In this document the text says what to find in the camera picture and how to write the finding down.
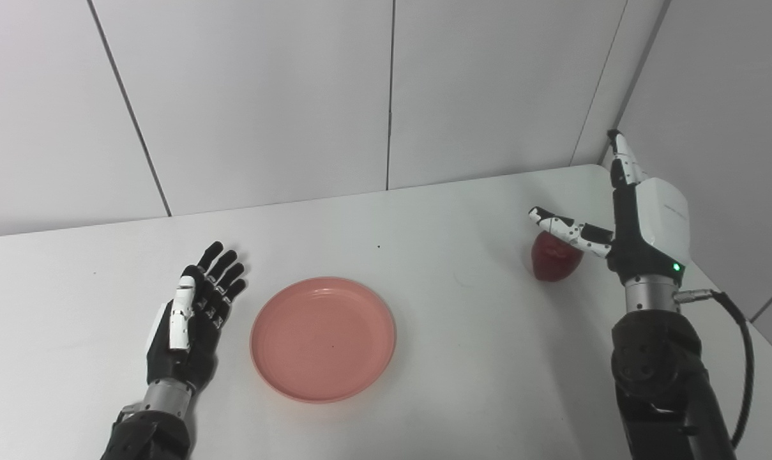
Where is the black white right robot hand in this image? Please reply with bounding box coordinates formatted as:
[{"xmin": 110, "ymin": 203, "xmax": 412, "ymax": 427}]
[{"xmin": 529, "ymin": 129, "xmax": 691, "ymax": 286}]

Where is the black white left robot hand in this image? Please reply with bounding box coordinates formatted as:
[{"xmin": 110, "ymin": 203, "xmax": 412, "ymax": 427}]
[{"xmin": 146, "ymin": 241, "xmax": 248, "ymax": 390}]

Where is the red apple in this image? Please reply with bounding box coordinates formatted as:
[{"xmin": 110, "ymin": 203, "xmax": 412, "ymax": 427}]
[{"xmin": 530, "ymin": 231, "xmax": 584, "ymax": 282}]

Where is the pink round plate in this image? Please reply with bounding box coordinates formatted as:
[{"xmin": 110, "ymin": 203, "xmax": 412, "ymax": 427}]
[{"xmin": 250, "ymin": 276, "xmax": 397, "ymax": 404}]

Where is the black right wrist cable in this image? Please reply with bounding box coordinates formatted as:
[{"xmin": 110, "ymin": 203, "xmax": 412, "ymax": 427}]
[{"xmin": 673, "ymin": 289, "xmax": 755, "ymax": 448}]

